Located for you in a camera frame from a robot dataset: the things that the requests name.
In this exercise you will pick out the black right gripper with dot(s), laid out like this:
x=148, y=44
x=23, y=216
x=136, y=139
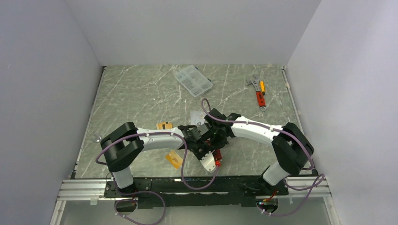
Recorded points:
x=219, y=145

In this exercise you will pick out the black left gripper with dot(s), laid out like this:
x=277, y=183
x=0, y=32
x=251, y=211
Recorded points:
x=208, y=148

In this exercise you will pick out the red leather card holder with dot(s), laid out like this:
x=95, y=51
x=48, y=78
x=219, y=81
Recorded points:
x=217, y=155

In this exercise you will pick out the single gold credit card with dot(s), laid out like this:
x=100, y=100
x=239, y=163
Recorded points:
x=174, y=159

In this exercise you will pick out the gold credit card stack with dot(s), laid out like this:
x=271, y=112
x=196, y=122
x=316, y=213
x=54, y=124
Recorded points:
x=164, y=125

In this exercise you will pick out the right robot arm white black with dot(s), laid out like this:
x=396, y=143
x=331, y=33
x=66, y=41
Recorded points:
x=292, y=149

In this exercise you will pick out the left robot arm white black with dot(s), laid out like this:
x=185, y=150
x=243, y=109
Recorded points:
x=122, y=146

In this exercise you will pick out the clear plastic screw box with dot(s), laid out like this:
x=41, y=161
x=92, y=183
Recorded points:
x=193, y=80

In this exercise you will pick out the red adjustable wrench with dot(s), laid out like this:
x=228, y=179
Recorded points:
x=260, y=97

